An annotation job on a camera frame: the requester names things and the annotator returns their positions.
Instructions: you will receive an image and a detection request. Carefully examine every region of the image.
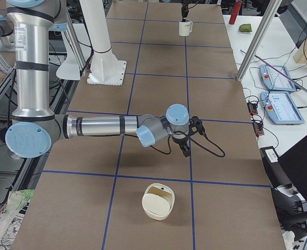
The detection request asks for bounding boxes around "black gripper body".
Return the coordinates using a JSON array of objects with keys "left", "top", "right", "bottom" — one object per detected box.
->
[{"left": 172, "top": 131, "right": 189, "bottom": 144}]

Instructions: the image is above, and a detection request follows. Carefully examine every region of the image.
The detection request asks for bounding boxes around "white ceramic mug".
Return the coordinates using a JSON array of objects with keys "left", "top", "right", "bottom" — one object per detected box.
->
[{"left": 178, "top": 20, "right": 193, "bottom": 37}]

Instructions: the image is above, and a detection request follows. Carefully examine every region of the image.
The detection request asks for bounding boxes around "red cylinder bottle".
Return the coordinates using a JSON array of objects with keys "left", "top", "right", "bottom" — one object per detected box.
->
[{"left": 228, "top": 0, "right": 242, "bottom": 25}]

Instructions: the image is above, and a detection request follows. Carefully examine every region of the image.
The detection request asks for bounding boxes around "cream round bin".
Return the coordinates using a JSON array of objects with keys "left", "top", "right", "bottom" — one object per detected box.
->
[{"left": 142, "top": 183, "right": 175, "bottom": 221}]

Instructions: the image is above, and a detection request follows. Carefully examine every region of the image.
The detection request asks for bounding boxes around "green bean bag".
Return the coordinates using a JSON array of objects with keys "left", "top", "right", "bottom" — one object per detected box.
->
[{"left": 239, "top": 23, "right": 252, "bottom": 33}]

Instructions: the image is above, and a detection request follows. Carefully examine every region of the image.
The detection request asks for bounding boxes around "near blue teach pendant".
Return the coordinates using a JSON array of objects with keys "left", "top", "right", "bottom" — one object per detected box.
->
[{"left": 260, "top": 91, "right": 304, "bottom": 125}]

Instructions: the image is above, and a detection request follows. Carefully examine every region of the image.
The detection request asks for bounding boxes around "blue teach pendant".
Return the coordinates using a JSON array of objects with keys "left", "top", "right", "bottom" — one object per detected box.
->
[
  {"left": 260, "top": 91, "right": 304, "bottom": 125},
  {"left": 260, "top": 65, "right": 297, "bottom": 92}
]

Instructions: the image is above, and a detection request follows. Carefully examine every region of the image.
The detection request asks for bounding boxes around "far blue teach pendant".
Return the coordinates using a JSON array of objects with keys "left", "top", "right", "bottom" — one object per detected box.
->
[{"left": 260, "top": 65, "right": 297, "bottom": 92}]

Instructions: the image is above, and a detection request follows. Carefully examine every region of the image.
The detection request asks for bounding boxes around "metal reacher grabber tool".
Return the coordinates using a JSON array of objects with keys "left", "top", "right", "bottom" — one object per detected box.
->
[{"left": 254, "top": 55, "right": 307, "bottom": 93}]

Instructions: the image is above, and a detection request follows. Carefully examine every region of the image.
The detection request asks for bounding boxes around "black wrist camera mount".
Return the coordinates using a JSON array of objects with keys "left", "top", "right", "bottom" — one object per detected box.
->
[{"left": 188, "top": 116, "right": 206, "bottom": 136}]

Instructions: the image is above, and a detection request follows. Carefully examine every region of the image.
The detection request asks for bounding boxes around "aluminium frame post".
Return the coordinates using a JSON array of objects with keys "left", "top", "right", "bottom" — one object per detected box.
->
[{"left": 236, "top": 0, "right": 282, "bottom": 82}]

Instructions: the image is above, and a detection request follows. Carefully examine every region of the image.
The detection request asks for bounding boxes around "white central pedestal column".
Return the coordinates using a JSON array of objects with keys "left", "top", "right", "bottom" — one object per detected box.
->
[{"left": 80, "top": 0, "right": 127, "bottom": 85}]

